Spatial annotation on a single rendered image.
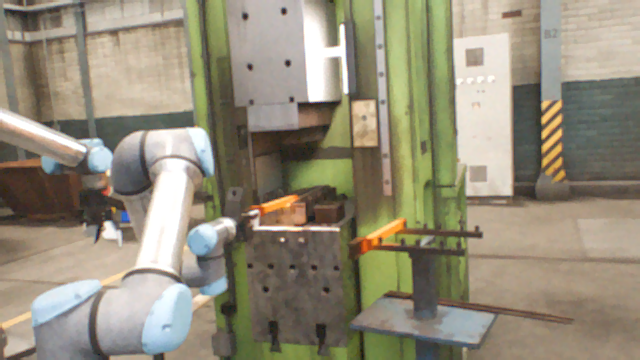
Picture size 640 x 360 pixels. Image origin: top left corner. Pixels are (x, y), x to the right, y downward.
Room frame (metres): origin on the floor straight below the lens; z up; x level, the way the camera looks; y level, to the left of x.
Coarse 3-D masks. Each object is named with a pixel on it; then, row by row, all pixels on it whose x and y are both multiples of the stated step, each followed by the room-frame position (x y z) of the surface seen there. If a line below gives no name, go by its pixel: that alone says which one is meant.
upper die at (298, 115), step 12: (252, 108) 2.02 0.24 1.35; (264, 108) 2.00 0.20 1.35; (276, 108) 1.99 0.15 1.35; (288, 108) 1.97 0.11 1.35; (300, 108) 1.99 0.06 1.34; (312, 108) 2.12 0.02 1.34; (324, 108) 2.27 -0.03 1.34; (252, 120) 2.02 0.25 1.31; (264, 120) 2.00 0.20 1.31; (276, 120) 1.99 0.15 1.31; (288, 120) 1.97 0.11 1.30; (300, 120) 1.98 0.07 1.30; (312, 120) 2.11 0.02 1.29; (324, 120) 2.26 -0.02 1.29
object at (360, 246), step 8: (392, 224) 1.73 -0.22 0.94; (400, 224) 1.75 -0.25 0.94; (376, 232) 1.63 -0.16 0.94; (384, 232) 1.64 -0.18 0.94; (392, 232) 1.69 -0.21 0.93; (360, 240) 1.50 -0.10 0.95; (368, 240) 1.52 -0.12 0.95; (376, 240) 1.58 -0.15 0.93; (352, 248) 1.46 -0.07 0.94; (360, 248) 1.50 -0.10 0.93; (368, 248) 1.52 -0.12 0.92; (352, 256) 1.46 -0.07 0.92; (360, 256) 1.49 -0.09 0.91
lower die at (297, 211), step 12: (300, 192) 2.20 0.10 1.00; (336, 192) 2.35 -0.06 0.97; (264, 204) 2.09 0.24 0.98; (300, 204) 1.97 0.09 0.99; (312, 204) 2.05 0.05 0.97; (264, 216) 2.01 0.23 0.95; (276, 216) 2.00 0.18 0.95; (288, 216) 1.98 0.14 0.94; (300, 216) 1.97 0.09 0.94; (312, 216) 2.04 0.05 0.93
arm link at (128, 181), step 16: (128, 144) 1.21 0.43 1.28; (112, 160) 1.24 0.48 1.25; (128, 160) 1.20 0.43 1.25; (112, 176) 1.24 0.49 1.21; (128, 176) 1.22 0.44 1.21; (144, 176) 1.22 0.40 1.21; (128, 192) 1.25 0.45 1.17; (144, 192) 1.26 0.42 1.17; (128, 208) 1.29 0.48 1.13; (144, 208) 1.29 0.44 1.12; (144, 224) 1.31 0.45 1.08
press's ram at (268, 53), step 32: (256, 0) 2.00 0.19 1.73; (288, 0) 1.96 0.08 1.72; (320, 0) 2.14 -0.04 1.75; (256, 32) 2.00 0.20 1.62; (288, 32) 1.96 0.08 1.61; (320, 32) 2.11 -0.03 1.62; (256, 64) 2.01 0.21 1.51; (288, 64) 1.97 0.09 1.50; (320, 64) 2.09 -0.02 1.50; (256, 96) 2.01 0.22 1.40; (288, 96) 1.97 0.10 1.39; (320, 96) 2.06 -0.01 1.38
